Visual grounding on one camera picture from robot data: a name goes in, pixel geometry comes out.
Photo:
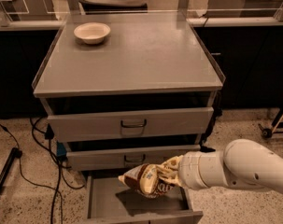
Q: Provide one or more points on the black wheeled cart base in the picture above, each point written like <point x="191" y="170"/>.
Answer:
<point x="276" y="126"/>

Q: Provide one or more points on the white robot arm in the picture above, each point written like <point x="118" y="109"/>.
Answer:
<point x="242" y="164"/>

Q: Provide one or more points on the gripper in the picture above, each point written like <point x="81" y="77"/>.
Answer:
<point x="191" y="171"/>

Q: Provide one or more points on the bottom grey drawer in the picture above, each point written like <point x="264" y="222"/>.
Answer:
<point x="108" y="201"/>

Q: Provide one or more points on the grey drawer cabinet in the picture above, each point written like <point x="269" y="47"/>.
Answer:
<point x="149" y="61"/>

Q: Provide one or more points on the grey drawer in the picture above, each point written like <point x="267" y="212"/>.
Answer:
<point x="130" y="124"/>
<point x="108" y="201"/>
<point x="124" y="157"/>

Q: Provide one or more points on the white bowl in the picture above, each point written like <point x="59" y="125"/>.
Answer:
<point x="92" y="32"/>

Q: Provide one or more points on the top grey drawer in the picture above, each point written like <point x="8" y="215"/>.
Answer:
<point x="130" y="124"/>

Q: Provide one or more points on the black plug on floor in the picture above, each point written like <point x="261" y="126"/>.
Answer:
<point x="207" y="149"/>

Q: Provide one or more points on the black stand leg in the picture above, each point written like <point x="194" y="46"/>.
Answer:
<point x="13" y="155"/>

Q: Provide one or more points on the middle grey drawer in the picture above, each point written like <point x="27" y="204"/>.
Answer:
<point x="124" y="157"/>

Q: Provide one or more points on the brown and yellow chip bag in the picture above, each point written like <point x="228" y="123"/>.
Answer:
<point x="145" y="179"/>

